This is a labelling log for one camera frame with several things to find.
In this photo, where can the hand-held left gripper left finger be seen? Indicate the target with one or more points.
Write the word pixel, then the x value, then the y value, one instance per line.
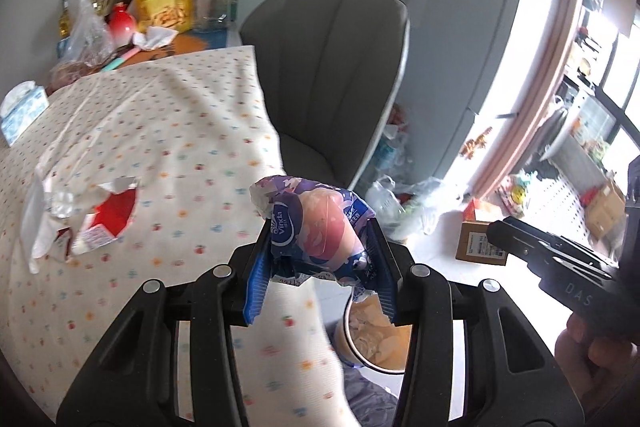
pixel 257 287

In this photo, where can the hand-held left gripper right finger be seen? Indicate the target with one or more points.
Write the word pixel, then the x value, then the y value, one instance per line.
pixel 387 287

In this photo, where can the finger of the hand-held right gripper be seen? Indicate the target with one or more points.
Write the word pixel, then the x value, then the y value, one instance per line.
pixel 634 187
pixel 565 267

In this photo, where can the orange waste bin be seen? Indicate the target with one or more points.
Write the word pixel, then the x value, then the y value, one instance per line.
pixel 372 339

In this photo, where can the blue tissue packet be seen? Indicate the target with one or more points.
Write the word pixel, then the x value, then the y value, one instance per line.
pixel 315 227

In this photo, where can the person's right hand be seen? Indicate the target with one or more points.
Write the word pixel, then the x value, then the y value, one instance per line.
pixel 595 367

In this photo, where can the open cardboard box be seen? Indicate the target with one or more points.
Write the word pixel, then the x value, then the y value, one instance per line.
pixel 606 207

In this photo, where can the white pegboard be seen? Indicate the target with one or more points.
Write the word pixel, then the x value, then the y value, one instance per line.
pixel 555 202

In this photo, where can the plastic bags on floor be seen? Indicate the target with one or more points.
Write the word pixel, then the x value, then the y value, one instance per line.
pixel 405 207

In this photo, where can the flat cardboard parcel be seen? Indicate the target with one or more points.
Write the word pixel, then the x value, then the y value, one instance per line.
pixel 482 243

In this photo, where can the orange box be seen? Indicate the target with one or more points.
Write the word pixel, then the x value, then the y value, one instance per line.
pixel 477 209

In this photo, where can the purple patterned cloth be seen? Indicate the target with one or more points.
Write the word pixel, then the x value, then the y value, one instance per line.
pixel 372 399

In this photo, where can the torn red package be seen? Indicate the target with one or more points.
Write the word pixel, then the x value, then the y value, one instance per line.
pixel 112 217

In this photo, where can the white refrigerator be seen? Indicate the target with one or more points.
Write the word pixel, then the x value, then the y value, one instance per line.
pixel 480 32

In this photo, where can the grey chair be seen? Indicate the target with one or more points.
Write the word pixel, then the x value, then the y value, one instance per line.
pixel 325 72

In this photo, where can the crumpled white plastic film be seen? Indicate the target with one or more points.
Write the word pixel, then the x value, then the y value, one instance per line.
pixel 47 207

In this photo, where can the orange table mat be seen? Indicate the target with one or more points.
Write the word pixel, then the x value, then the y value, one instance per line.
pixel 192 43

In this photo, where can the teal and pink pen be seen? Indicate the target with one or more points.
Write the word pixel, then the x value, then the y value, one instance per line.
pixel 120 59

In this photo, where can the crumpled white tissue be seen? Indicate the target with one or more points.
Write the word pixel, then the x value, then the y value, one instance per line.
pixel 152 39

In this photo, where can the blue tissue box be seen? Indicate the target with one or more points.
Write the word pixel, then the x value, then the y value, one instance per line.
pixel 22 108

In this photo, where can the red and white vase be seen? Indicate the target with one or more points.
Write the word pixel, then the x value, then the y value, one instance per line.
pixel 121 24

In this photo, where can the clear plastic bag with food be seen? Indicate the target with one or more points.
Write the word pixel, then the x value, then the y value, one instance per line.
pixel 82 42

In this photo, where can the yellow oil bottle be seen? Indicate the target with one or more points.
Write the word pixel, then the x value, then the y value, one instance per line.
pixel 65 19

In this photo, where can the pink arched door frame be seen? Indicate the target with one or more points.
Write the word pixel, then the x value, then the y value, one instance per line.
pixel 555 57

